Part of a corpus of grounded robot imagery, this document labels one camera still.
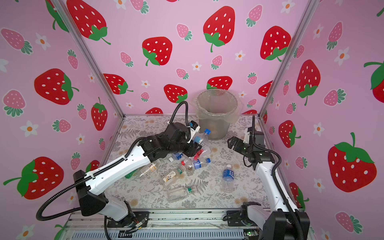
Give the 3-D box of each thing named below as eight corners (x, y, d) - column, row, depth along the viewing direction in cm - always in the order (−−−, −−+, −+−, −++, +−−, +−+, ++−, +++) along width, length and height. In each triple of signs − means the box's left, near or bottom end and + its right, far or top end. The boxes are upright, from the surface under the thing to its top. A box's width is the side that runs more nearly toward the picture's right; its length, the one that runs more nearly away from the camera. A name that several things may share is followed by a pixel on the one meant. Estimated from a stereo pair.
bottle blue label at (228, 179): (221, 191, 85) (222, 188, 80) (223, 166, 95) (224, 162, 90) (232, 193, 84) (234, 190, 79) (232, 168, 94) (234, 163, 89)
